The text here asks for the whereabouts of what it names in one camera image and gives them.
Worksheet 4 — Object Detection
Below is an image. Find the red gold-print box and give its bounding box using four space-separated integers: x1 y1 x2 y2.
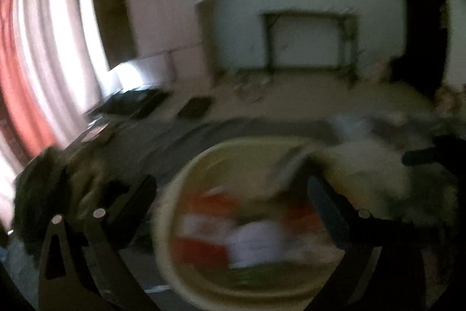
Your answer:
171 237 228 265

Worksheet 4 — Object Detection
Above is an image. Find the pink striped curtain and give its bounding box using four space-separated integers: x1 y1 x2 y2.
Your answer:
0 0 103 195

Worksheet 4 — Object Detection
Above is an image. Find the wooden wardrobe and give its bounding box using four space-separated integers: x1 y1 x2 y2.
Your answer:
89 0 216 94

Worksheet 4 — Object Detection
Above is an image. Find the blue checkered plush blanket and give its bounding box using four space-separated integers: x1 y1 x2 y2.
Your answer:
324 110 466 311

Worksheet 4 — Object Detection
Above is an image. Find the dark green cloth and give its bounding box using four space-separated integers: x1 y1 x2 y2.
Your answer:
87 88 169 119

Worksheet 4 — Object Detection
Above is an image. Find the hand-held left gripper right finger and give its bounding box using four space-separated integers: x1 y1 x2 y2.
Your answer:
306 177 426 311

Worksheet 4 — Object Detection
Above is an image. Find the cream plastic basin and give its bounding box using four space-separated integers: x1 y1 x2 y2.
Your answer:
153 137 365 311

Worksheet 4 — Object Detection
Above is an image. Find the dark cloth pile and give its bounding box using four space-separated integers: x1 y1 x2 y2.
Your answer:
11 146 110 254

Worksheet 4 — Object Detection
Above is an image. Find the black-legged folding table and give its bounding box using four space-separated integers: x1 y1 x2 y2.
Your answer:
260 10 362 83

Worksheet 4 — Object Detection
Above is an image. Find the grey bed sheet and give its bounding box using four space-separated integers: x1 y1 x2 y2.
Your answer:
84 117 341 189

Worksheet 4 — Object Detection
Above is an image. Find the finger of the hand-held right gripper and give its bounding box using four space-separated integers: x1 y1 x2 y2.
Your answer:
402 135 466 184

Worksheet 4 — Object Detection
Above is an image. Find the white green-print packet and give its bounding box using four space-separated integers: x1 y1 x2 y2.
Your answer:
227 220 289 268

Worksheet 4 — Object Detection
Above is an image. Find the dark door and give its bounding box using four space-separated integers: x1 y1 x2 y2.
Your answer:
395 0 453 97

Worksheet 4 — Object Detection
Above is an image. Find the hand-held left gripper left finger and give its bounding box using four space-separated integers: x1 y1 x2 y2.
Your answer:
38 174 161 311

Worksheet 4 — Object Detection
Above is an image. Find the black flat object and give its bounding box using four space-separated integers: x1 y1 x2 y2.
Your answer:
178 97 212 119

